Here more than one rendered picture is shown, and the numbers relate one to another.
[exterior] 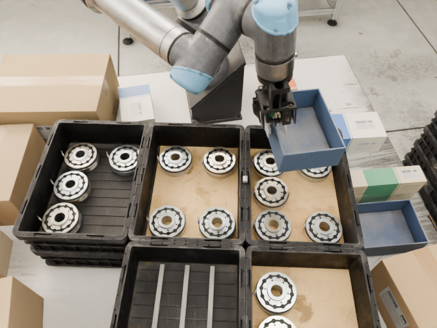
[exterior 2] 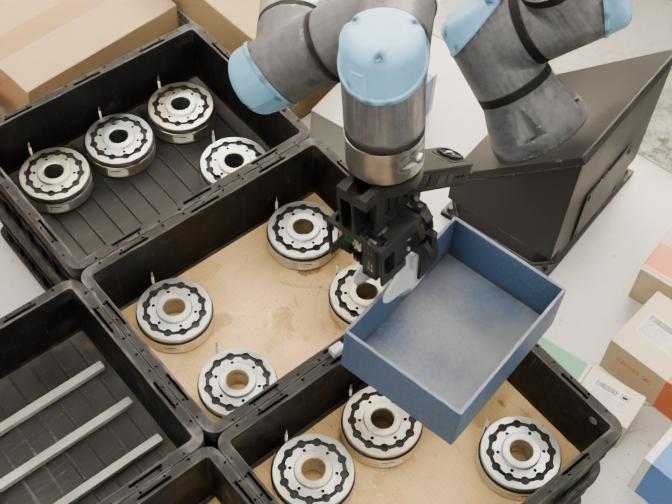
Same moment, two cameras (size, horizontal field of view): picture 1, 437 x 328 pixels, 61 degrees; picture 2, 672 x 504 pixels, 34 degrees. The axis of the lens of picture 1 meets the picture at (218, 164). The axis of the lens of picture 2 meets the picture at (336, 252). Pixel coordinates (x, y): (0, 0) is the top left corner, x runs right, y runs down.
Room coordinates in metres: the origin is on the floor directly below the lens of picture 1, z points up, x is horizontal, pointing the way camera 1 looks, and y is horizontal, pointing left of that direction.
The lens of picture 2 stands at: (0.06, -0.56, 2.10)
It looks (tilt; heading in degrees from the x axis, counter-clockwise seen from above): 54 degrees down; 45
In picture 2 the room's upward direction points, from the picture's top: 4 degrees clockwise
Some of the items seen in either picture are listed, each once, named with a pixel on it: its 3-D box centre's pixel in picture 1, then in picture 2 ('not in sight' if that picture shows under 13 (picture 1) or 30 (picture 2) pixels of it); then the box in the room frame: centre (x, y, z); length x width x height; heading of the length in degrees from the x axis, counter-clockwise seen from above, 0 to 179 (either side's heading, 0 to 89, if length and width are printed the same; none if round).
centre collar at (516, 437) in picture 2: not in sight; (521, 451); (0.66, -0.30, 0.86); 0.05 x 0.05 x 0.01
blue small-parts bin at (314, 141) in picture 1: (299, 128); (453, 326); (0.60, -0.20, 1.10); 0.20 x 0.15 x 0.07; 9
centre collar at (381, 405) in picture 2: (271, 190); (382, 419); (0.56, -0.16, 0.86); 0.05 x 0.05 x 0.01
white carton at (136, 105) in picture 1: (137, 110); (373, 109); (1.00, 0.32, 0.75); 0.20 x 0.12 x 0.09; 13
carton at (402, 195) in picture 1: (377, 190); not in sight; (0.65, -0.54, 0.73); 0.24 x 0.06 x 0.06; 97
